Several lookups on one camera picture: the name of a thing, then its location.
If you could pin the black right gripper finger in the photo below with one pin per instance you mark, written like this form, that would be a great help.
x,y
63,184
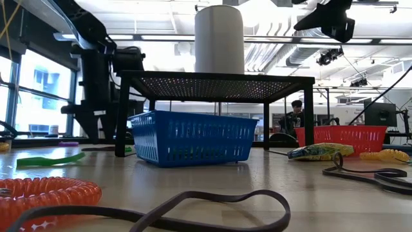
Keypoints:
x,y
310,21

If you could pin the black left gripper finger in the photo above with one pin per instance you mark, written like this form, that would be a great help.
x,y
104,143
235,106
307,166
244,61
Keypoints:
x,y
85,124
107,125

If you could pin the purple spiral coil tie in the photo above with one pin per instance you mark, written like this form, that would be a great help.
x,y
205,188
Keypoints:
x,y
68,144

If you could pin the green rubber band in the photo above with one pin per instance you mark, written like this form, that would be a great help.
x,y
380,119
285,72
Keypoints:
x,y
128,149
48,160

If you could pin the yellow crayon box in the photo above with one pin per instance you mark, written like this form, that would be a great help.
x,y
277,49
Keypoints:
x,y
322,151

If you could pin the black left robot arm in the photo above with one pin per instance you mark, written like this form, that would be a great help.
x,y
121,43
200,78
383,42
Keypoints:
x,y
87,22

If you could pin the black ceiling spotlight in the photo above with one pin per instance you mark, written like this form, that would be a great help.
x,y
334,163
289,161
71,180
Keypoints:
x,y
359,82
330,56

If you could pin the black perforated metal shelf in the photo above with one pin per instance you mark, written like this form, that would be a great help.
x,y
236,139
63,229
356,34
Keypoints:
x,y
161,74

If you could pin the red-orange spiral coil tie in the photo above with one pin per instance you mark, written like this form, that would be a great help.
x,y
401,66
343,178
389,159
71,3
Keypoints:
x,y
48,193

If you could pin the long ceiling light bar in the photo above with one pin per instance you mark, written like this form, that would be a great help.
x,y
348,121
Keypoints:
x,y
161,37

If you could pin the blue plastic basket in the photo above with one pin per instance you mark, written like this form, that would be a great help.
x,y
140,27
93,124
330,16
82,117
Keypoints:
x,y
193,141

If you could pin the white cylindrical cup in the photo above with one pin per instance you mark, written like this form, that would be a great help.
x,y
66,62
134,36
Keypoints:
x,y
219,38

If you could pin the person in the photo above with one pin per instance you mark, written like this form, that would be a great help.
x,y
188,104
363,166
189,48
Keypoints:
x,y
294,119

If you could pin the black computer monitor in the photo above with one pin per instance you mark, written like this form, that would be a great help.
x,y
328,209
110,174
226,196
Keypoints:
x,y
380,114

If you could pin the red plastic basket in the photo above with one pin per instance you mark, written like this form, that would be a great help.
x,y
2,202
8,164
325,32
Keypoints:
x,y
354,137

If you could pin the dark rubber band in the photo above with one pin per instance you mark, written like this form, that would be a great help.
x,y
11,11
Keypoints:
x,y
326,173
287,211

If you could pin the silver ventilation duct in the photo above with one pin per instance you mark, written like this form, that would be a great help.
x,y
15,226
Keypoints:
x,y
299,54

